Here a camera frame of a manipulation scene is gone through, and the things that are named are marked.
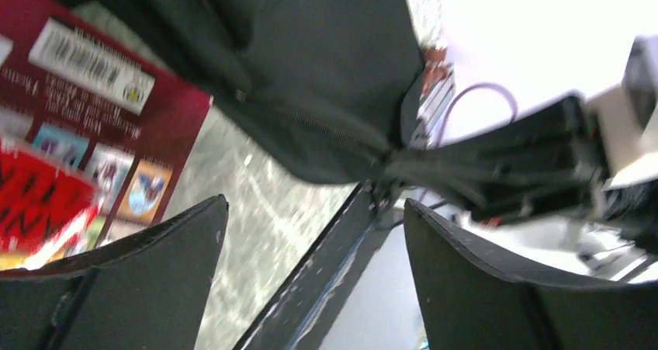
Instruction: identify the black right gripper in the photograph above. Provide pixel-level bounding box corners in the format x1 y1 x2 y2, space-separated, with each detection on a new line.
385 94 607 222

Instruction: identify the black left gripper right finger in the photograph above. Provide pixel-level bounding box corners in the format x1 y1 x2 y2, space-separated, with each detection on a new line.
403 199 657 349

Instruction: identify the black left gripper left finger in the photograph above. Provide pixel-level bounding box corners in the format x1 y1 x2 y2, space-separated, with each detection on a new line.
1 195 229 349

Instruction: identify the red snack packet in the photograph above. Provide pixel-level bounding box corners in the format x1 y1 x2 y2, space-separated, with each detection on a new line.
1 136 104 270

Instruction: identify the black student backpack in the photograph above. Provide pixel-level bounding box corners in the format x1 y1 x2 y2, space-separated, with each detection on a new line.
26 0 428 185

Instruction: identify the dark red book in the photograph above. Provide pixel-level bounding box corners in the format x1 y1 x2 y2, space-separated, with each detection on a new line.
1 0 212 227

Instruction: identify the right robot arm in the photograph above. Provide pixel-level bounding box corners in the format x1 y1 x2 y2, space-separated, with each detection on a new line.
386 88 657 258

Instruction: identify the copper brass tap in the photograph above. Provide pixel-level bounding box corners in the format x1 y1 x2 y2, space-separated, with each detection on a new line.
421 47 448 95

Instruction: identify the aluminium frame rail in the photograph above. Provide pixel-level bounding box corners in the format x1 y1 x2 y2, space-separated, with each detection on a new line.
410 63 455 148

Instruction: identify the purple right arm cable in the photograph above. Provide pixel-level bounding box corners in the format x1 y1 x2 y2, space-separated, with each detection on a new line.
434 82 518 148

